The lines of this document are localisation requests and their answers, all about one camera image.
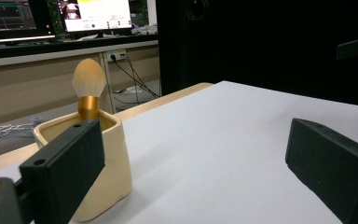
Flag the dark screen computer monitor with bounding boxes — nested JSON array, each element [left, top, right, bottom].
[[0, 0, 57, 41]]

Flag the white crumpled material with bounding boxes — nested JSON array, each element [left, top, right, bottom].
[[131, 23, 158, 35]]

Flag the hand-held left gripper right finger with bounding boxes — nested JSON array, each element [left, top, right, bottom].
[[284, 117, 358, 224]]

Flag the black cable bundle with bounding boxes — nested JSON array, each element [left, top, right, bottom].
[[113, 54, 160, 100]]

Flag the cream square cup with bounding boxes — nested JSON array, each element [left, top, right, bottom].
[[32, 109, 133, 223]]

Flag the bright screen computer monitor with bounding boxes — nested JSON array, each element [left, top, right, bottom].
[[55, 0, 133, 34]]

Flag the white power socket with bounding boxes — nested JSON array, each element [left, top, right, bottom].
[[106, 49, 128, 63]]

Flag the black gold makeup brush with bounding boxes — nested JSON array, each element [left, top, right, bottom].
[[72, 58, 107, 121]]

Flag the white table mat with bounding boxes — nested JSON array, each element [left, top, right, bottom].
[[0, 80, 358, 224]]

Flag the black curtain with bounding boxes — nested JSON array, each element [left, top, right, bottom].
[[155, 0, 358, 108]]

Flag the white cord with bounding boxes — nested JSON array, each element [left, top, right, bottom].
[[0, 122, 35, 153]]

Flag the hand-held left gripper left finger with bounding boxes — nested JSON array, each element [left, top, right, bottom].
[[18, 117, 106, 224]]

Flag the beige wooden desk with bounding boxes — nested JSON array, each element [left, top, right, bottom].
[[0, 39, 161, 129]]

